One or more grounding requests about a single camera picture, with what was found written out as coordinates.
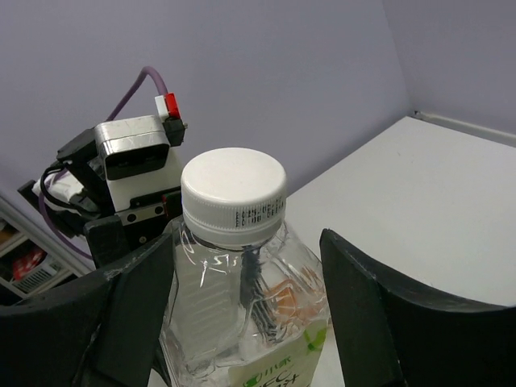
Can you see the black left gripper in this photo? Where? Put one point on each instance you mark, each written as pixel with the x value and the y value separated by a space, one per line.
pixel 125 230

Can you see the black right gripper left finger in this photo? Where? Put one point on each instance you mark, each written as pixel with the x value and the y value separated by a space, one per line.
pixel 100 330

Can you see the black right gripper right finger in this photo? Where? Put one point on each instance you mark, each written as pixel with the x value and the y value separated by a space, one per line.
pixel 392 330

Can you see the clear bottle beige label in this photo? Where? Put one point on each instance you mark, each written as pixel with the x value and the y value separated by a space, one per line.
pixel 248 303

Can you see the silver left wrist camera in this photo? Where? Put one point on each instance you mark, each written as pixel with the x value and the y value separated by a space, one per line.
pixel 137 159

